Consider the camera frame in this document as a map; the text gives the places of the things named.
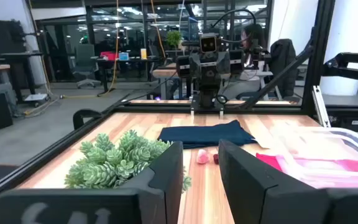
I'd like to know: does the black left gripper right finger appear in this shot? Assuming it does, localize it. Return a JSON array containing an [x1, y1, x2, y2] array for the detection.
[[218, 139, 358, 224]]

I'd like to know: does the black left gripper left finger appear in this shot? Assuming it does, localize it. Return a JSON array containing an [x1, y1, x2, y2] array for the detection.
[[0, 141, 185, 224]]

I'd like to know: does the clear plastic tupperware container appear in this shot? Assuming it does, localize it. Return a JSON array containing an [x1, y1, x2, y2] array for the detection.
[[267, 126, 358, 189]]

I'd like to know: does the red cloth mat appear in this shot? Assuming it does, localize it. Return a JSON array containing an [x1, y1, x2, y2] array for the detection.
[[255, 152, 358, 177]]

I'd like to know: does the background green potted plant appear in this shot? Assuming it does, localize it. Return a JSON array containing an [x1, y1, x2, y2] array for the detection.
[[165, 30, 183, 50]]

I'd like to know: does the white paper card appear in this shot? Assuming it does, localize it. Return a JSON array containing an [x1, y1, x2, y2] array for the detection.
[[255, 132, 281, 149]]

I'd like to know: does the green succulent plant in pot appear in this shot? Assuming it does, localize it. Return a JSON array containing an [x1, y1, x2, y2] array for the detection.
[[64, 129, 192, 192]]

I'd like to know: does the person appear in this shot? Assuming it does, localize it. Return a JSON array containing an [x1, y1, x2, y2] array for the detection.
[[240, 23, 269, 82]]

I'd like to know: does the navy blue folded cloth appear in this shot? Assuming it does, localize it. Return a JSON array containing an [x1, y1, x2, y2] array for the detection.
[[157, 119, 257, 149]]

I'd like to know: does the chair with dark jacket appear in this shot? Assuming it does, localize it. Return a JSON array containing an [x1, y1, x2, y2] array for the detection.
[[268, 39, 300, 99]]

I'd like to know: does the black office desk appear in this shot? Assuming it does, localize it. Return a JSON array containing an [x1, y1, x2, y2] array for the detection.
[[95, 55, 164, 93]]

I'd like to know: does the grey office chair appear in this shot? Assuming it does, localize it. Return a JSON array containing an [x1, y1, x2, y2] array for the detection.
[[72, 43, 101, 90]]

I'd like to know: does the white pillar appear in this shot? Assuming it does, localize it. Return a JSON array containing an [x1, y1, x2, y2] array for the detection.
[[319, 0, 358, 96]]

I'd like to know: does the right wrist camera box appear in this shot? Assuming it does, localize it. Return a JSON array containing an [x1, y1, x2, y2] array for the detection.
[[199, 32, 219, 54]]

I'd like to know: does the black aluminium table frame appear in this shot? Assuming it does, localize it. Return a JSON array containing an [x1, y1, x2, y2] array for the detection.
[[0, 0, 358, 209]]

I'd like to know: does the yellow hanging cable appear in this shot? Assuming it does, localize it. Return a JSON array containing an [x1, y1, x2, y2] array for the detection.
[[96, 0, 120, 97]]

